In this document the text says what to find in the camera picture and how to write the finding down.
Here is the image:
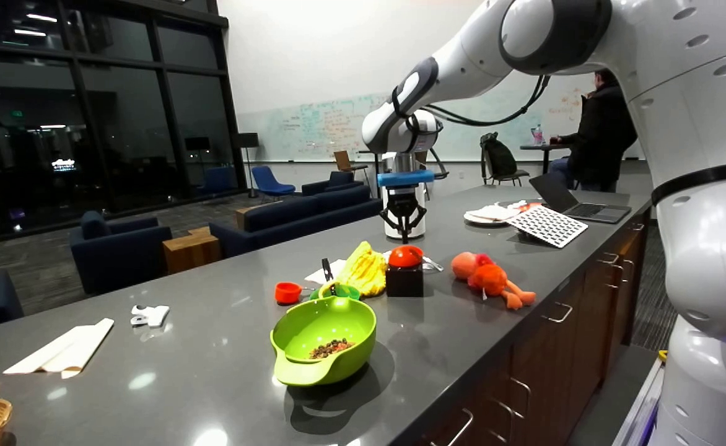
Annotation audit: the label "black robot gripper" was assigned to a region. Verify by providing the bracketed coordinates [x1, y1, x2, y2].
[383, 189, 426, 240]

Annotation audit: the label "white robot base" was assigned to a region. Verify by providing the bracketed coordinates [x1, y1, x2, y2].
[652, 166, 726, 446]

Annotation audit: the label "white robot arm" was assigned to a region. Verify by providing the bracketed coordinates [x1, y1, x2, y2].
[362, 0, 726, 240]

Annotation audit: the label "yellow plush toy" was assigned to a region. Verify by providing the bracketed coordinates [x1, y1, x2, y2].
[337, 240, 388, 298]

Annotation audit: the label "orange plush toy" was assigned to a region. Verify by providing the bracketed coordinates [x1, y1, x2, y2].
[452, 253, 536, 309]

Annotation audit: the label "orange ball on box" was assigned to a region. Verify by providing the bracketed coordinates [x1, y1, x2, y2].
[389, 246, 424, 268]

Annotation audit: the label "dark blue sofa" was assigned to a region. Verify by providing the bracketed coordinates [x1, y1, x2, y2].
[211, 187, 383, 257]

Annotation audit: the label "black box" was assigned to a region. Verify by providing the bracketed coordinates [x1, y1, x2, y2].
[388, 268, 424, 298]

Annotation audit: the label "white plate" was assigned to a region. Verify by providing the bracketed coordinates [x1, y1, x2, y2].
[464, 206, 517, 225]

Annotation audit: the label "white keyboard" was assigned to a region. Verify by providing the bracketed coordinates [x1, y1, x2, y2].
[509, 206, 588, 247]

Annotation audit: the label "blue lounge chair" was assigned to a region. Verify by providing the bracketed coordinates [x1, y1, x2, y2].
[254, 166, 296, 195]

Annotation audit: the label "small red cup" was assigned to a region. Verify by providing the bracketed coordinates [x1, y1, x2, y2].
[276, 282, 303, 304]

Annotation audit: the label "dark laptop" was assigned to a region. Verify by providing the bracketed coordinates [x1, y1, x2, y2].
[530, 174, 631, 225]

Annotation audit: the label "green plastic bowl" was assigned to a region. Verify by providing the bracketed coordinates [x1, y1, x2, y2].
[270, 298, 378, 387]

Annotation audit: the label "person in black jacket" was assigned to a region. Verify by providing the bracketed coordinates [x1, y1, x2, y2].
[550, 69, 638, 192]

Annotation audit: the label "wooden side table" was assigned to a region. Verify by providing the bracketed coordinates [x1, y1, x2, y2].
[165, 225, 222, 272]

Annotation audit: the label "brown cabinet drawers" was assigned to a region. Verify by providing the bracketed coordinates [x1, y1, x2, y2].
[406, 214, 650, 446]

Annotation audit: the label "crumpled white wrapper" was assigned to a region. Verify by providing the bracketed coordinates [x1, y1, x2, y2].
[131, 304, 170, 327]

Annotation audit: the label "dark blue armchair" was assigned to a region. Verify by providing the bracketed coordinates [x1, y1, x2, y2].
[69, 210, 171, 296]

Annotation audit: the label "white paper strips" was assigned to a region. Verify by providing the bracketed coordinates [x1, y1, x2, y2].
[7, 317, 115, 379]

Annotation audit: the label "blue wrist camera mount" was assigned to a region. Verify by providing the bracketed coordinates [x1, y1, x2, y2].
[378, 172, 434, 189]

